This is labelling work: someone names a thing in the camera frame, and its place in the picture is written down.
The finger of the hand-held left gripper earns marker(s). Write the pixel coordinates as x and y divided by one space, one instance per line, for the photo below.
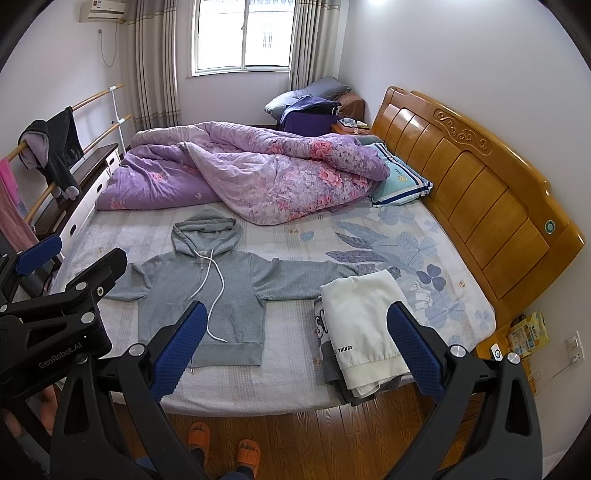
99 272
39 254

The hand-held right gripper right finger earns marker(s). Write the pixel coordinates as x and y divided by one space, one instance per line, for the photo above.
415 353

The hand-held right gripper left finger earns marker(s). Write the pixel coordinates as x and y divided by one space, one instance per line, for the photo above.
180 355

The grey hoodie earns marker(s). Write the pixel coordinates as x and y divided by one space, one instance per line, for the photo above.
203 300

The cream white sweatshirt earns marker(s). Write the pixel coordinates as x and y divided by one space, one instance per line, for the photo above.
364 318

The person's left forearm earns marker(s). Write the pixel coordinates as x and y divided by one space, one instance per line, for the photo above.
48 408

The pink hanging towel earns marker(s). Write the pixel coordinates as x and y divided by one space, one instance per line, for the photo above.
14 207

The wooden bedside table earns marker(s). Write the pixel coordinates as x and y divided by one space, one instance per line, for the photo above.
485 348
351 127

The small white device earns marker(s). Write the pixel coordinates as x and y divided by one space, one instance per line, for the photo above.
497 351

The grey folded garment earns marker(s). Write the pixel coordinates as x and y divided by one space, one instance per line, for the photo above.
339 385

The white printed folded garment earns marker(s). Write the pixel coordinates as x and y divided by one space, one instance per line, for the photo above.
322 323

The dark top white dresser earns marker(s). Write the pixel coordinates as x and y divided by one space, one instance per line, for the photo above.
94 170

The dark hanging jacket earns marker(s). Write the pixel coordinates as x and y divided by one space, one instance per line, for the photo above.
57 147

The person's legs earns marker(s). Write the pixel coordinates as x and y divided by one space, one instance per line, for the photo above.
203 464

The pale floral bed sheet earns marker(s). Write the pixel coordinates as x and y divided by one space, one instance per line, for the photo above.
295 374

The yellow packet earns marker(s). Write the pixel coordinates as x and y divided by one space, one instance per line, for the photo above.
531 332

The teal striped pillow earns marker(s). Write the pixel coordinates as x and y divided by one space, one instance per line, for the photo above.
401 182

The wooden headboard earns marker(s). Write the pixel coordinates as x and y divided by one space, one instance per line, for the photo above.
485 194

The purple floral quilt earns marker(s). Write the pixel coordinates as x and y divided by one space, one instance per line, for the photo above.
258 175

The striped grey curtain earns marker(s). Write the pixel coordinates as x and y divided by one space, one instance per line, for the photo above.
314 41
154 64

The white air conditioner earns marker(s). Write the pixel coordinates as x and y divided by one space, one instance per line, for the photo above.
101 9

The brown chair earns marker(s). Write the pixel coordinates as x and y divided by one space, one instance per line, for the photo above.
353 104

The dark purple cloth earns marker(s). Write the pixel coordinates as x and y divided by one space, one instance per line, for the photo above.
304 117

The grey blue pillow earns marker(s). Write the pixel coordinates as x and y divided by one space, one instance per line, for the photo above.
304 92

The window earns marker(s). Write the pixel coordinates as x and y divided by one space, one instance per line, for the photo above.
244 32

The white wall socket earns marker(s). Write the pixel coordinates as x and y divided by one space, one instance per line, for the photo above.
576 347

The wooden clothes rail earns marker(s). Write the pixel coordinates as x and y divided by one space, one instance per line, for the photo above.
99 94

